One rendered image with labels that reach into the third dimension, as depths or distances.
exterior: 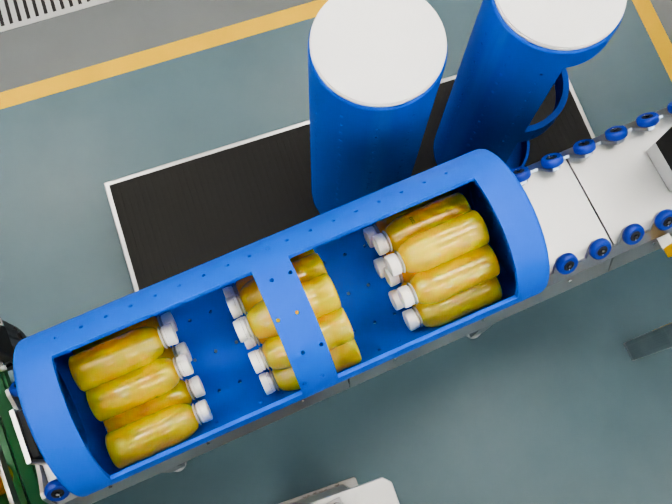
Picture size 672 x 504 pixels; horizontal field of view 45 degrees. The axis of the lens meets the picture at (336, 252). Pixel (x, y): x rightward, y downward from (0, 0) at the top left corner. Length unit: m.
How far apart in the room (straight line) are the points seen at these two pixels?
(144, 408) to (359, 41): 0.82
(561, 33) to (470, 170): 0.46
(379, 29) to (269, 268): 0.61
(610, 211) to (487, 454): 1.04
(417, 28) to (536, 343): 1.24
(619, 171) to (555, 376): 0.99
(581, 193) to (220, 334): 0.79
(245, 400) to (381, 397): 1.05
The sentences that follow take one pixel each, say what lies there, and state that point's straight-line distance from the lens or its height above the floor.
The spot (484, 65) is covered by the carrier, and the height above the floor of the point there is 0.84.
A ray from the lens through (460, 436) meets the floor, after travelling 2.54.
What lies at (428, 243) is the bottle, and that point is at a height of 1.17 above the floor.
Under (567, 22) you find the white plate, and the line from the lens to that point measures 1.78.
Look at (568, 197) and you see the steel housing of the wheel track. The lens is 1.74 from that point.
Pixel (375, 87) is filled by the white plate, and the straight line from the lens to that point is 1.64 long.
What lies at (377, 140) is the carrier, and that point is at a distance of 1.77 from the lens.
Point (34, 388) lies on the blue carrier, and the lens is 1.35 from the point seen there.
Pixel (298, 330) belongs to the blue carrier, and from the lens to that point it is 1.29.
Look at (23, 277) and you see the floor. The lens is 2.73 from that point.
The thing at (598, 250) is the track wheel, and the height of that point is 0.97.
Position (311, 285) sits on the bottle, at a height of 1.16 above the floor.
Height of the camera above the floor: 2.50
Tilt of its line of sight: 75 degrees down
